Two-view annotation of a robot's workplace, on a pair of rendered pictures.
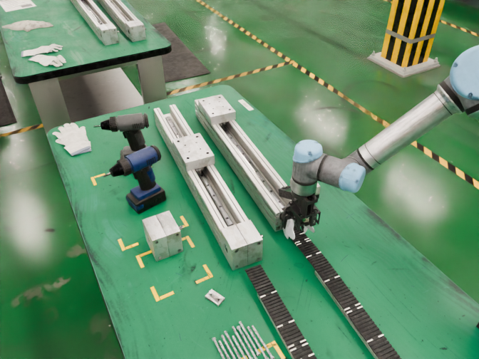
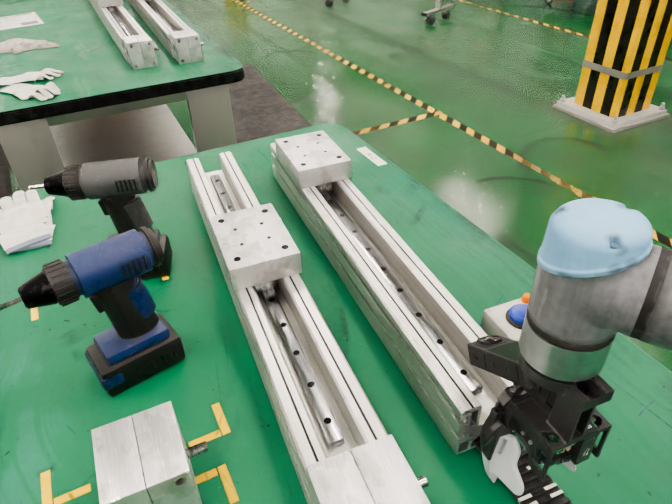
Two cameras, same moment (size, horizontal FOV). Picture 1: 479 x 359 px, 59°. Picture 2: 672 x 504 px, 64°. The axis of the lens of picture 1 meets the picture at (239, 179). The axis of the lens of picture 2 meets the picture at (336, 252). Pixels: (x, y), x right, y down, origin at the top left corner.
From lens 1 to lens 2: 0.72 m
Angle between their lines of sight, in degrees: 4
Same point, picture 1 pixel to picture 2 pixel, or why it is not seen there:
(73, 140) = (20, 223)
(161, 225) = (139, 450)
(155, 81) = (219, 131)
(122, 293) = not seen: outside the picture
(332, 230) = (610, 453)
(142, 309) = not seen: outside the picture
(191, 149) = (248, 238)
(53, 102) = (41, 164)
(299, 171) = (566, 304)
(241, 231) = (368, 477)
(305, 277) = not seen: outside the picture
